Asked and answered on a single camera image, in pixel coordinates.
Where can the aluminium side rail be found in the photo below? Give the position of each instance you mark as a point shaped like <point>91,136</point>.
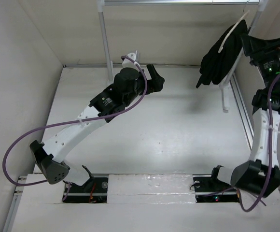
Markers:
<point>247,126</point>
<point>13,208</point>

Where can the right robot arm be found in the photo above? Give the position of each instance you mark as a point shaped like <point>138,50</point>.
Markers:
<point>260,174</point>

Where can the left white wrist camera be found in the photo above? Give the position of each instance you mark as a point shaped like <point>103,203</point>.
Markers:
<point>133,57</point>

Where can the left aluminium side rail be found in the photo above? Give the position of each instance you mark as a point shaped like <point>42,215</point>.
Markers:
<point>13,208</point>

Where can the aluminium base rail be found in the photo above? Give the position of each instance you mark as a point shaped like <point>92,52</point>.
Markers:
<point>151,189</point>

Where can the right aluminium side rail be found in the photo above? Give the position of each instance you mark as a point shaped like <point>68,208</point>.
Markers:
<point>247,126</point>

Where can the black trousers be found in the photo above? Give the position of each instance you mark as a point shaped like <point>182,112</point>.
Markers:
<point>216,65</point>

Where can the cream clothes hanger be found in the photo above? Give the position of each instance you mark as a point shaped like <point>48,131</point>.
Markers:
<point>244,14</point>

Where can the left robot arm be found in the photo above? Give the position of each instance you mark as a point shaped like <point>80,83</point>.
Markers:
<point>50,155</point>

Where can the metal clothes rack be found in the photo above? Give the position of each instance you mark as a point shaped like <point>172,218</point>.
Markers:
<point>225,85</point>

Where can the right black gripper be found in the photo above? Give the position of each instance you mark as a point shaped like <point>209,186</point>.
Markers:
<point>259,50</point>

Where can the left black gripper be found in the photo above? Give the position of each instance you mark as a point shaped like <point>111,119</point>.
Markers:
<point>155,84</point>

